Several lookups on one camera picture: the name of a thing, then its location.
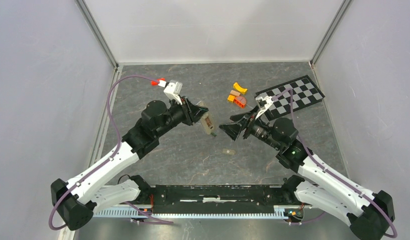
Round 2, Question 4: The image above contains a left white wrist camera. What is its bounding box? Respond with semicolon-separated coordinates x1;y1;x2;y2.
158;80;183;105

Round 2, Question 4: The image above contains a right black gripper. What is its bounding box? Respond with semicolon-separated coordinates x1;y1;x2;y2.
219;104;282;150

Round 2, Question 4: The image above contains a tan small block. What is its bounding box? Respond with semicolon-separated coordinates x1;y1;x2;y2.
230;90;241;97

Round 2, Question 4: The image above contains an orange semicircle block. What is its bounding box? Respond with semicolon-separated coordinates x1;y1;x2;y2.
233;95;247;109

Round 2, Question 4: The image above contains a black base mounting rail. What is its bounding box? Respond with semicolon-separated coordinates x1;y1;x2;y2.
130;184;304;214

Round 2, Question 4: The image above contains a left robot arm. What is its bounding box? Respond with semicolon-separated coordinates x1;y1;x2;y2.
49;97;209;231

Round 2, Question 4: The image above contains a left aluminium frame post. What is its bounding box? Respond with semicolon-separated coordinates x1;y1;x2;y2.
74;0;119;69

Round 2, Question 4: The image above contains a black white checkerboard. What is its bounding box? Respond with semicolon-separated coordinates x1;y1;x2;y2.
255;75;325;121

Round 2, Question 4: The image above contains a red rectangular block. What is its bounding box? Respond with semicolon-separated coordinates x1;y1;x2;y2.
150;78;167;88

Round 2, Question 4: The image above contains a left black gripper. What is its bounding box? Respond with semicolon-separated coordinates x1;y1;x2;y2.
155;94;208;138

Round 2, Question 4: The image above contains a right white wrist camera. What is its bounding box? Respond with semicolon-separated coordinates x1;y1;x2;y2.
255;95;274;120

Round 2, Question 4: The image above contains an aluminium frame post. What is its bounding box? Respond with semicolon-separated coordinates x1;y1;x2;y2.
309;0;353;68
74;0;119;69

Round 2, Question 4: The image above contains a grey slotted cable duct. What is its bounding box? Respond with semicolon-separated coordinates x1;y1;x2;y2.
93;205;288;220

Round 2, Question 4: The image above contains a yellow small block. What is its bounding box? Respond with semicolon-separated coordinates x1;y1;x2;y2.
227;94;236;103

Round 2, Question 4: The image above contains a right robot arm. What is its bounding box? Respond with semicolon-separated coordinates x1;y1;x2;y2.
219;111;398;240

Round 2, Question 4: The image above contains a beige battery cover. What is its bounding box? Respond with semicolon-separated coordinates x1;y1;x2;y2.
222;148;236;155

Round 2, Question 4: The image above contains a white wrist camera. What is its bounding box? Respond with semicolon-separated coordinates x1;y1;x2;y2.
158;80;183;105
255;95;274;120

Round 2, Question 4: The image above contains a beige remote control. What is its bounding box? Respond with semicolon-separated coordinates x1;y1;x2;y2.
200;111;216;136

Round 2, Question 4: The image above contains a right aluminium frame post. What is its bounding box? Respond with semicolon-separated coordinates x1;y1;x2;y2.
309;0;353;68

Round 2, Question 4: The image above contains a yellow curved block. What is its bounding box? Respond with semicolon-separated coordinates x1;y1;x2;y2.
233;82;248;95

